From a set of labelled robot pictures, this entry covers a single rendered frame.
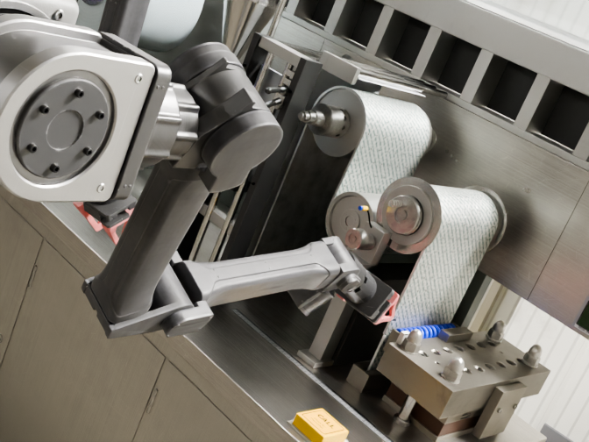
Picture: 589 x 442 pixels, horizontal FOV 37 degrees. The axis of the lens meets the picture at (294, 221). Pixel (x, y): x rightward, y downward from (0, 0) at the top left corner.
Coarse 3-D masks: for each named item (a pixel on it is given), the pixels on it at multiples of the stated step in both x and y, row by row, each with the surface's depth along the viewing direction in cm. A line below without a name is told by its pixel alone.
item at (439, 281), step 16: (432, 256) 170; (448, 256) 174; (464, 256) 179; (480, 256) 184; (416, 272) 168; (432, 272) 173; (448, 272) 177; (464, 272) 182; (416, 288) 171; (432, 288) 176; (448, 288) 181; (464, 288) 185; (400, 304) 170; (416, 304) 175; (432, 304) 179; (448, 304) 184; (400, 320) 173; (416, 320) 178; (432, 320) 183; (448, 320) 188
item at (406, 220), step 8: (400, 200) 167; (408, 200) 166; (416, 200) 166; (392, 208) 169; (400, 208) 168; (408, 208) 166; (416, 208) 165; (392, 216) 168; (400, 216) 167; (408, 216) 166; (416, 216) 165; (392, 224) 168; (400, 224) 167; (408, 224) 166; (416, 224) 165; (400, 232) 167; (408, 232) 166
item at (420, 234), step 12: (396, 192) 170; (408, 192) 168; (420, 192) 166; (384, 204) 172; (384, 216) 171; (432, 216) 165; (420, 228) 166; (396, 240) 169; (408, 240) 168; (420, 240) 166
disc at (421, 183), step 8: (408, 176) 169; (392, 184) 171; (400, 184) 170; (408, 184) 169; (416, 184) 167; (424, 184) 166; (384, 192) 172; (432, 192) 165; (384, 200) 172; (432, 200) 165; (440, 208) 164; (376, 216) 174; (440, 216) 164; (432, 224) 165; (440, 224) 164; (432, 232) 165; (392, 240) 171; (424, 240) 166; (432, 240) 165; (392, 248) 171; (400, 248) 169; (408, 248) 168; (416, 248) 167; (424, 248) 166
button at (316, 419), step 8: (296, 416) 150; (304, 416) 150; (312, 416) 151; (320, 416) 152; (328, 416) 154; (296, 424) 150; (304, 424) 149; (312, 424) 149; (320, 424) 150; (328, 424) 151; (336, 424) 152; (304, 432) 149; (312, 432) 148; (320, 432) 147; (328, 432) 148; (336, 432) 149; (344, 432) 151; (312, 440) 148; (320, 440) 147; (328, 440) 148; (336, 440) 150
